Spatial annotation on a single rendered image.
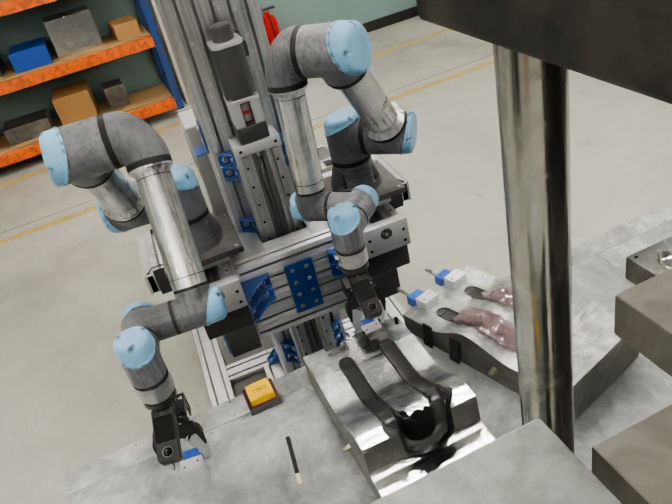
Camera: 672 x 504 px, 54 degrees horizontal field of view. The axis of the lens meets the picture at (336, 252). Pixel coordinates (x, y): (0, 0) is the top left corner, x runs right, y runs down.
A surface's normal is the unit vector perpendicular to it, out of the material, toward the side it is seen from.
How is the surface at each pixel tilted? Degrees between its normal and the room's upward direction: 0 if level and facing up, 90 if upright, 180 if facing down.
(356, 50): 84
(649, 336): 90
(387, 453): 84
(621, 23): 90
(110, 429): 0
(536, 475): 0
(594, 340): 0
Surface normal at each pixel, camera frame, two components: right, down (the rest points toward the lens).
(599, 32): -0.90, 0.37
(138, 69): 0.38, 0.44
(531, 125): -0.28, 0.58
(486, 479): -0.21, -0.81
